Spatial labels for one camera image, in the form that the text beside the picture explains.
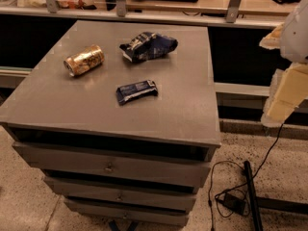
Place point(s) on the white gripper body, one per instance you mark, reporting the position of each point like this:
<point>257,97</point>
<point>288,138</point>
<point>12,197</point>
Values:
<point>298,38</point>

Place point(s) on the top grey drawer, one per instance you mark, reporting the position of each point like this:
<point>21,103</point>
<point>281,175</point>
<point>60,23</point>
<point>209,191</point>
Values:
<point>114,164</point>

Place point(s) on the grey drawer cabinet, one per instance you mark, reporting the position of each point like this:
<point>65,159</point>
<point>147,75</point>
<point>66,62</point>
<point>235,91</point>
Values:
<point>181,122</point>

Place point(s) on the bottom grey drawer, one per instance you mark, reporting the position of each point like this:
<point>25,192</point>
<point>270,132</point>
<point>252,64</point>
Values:
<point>123,212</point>

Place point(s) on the gold drink can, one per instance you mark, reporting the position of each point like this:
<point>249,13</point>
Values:
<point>84,61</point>

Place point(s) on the grey drawer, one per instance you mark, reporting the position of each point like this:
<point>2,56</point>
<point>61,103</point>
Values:
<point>121,194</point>
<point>123,212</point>
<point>114,164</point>

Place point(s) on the blue chip bag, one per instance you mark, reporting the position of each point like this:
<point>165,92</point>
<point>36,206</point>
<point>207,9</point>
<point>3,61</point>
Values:
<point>148,46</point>

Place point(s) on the middle grey drawer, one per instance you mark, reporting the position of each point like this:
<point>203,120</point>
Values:
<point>121,194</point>

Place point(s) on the black floor bar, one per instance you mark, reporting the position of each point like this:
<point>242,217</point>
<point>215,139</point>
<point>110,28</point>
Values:
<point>252,197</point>

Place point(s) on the metal railing frame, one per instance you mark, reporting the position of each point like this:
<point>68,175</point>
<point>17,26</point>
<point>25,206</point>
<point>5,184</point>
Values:
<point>224,13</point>

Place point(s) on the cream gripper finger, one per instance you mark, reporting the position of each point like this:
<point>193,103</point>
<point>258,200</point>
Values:
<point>288,88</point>
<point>272,40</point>

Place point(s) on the black power adapter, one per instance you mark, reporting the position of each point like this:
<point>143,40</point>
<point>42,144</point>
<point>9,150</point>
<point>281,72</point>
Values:
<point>234,204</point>

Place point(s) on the blue rxbar blueberry wrapper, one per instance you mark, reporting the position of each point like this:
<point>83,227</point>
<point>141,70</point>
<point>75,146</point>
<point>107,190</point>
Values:
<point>128,93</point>

